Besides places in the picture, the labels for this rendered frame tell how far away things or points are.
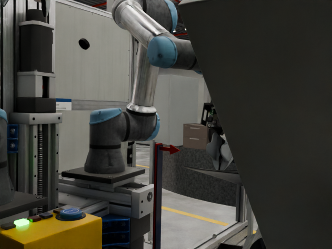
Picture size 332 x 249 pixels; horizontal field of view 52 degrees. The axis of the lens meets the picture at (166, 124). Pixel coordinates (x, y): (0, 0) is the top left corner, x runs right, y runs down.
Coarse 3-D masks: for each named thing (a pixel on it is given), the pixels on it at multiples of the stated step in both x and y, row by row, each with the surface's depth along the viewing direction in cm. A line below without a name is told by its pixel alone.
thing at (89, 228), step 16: (32, 224) 59; (48, 224) 59; (64, 224) 59; (80, 224) 60; (96, 224) 62; (0, 240) 55; (16, 240) 52; (32, 240) 52; (48, 240) 54; (64, 240) 57; (80, 240) 60; (96, 240) 63
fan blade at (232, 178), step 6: (192, 168) 73; (198, 168) 72; (210, 174) 81; (216, 174) 80; (222, 174) 79; (228, 174) 78; (234, 174) 78; (228, 180) 85; (234, 180) 85; (240, 180) 84
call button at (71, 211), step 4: (68, 208) 65; (72, 208) 65; (76, 208) 65; (60, 212) 63; (64, 212) 63; (68, 212) 63; (72, 212) 63; (76, 212) 63; (80, 212) 63; (60, 216) 63; (64, 216) 62; (68, 216) 62; (72, 216) 62; (76, 216) 62; (80, 216) 63
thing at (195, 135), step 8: (184, 128) 775; (192, 128) 762; (200, 128) 750; (208, 128) 745; (184, 136) 775; (192, 136) 763; (200, 136) 751; (184, 144) 775; (192, 144) 763; (200, 144) 750
